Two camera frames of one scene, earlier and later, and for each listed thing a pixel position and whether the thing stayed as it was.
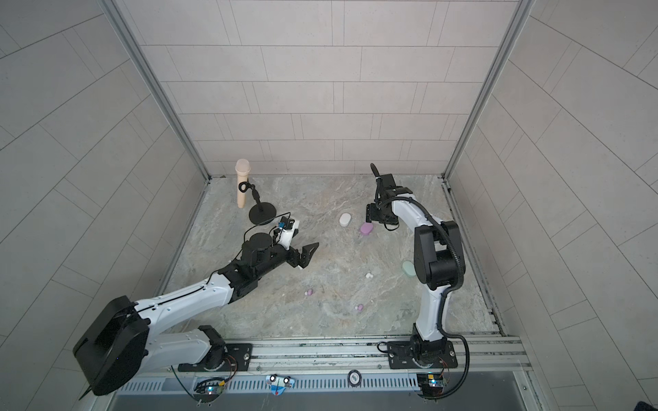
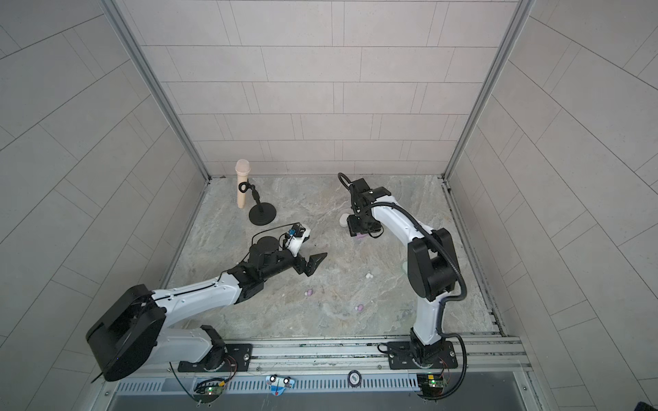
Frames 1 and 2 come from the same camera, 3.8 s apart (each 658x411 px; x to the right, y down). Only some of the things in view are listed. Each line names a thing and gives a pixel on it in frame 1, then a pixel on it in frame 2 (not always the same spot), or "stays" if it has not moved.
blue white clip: (278, 384) stays
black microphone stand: (262, 212) stays
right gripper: (373, 213) → (354, 225)
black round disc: (355, 378) stays
